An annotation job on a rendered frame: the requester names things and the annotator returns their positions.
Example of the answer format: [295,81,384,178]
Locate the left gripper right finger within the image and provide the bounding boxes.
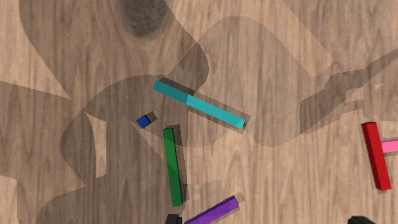
[347,216,376,224]

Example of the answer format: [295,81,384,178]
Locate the pink rod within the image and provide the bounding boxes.
[381,139,398,153]

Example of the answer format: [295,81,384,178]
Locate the green rod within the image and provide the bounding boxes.
[163,128,183,207]

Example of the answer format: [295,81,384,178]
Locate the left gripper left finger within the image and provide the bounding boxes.
[165,214,182,224]

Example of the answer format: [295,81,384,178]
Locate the small blue block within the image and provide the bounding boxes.
[136,115,151,128]

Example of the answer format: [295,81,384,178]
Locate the red rod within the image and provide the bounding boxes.
[361,122,392,191]

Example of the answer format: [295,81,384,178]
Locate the turquoise rod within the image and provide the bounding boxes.
[153,80,245,129]

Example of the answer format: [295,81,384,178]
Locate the purple rod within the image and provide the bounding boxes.
[184,195,240,224]

